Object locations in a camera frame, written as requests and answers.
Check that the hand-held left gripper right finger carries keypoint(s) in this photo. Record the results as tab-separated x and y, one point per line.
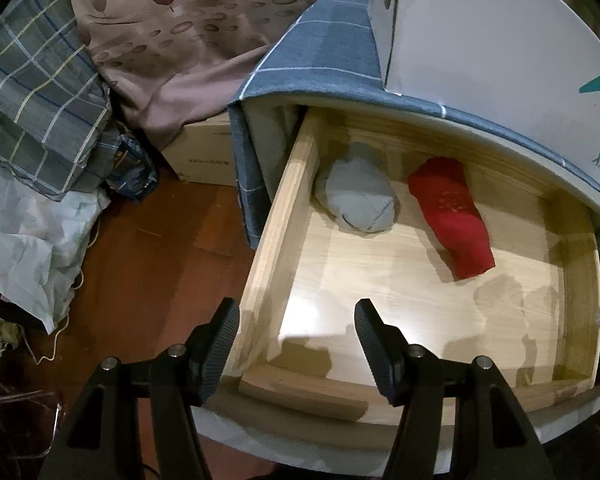
375	345

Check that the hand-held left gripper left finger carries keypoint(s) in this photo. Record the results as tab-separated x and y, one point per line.
220	345

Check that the grey fronted wooden drawer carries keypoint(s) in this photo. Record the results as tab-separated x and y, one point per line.
405	285

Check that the red sock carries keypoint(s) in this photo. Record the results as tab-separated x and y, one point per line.
455	215

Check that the grey sock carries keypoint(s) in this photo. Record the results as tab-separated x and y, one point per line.
360	190

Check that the beige cardboard box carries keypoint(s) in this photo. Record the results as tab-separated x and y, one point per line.
200	155

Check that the dark blue printed bag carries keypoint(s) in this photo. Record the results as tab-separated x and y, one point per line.
130	175

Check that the beige leaf print bedding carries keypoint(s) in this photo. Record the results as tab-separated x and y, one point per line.
180	60

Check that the blue checked cloth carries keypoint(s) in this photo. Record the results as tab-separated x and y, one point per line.
320	50

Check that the grey plaid cloth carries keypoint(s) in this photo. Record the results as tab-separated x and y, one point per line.
40	85

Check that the white box with teal print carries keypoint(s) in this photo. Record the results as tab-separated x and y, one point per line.
480	35

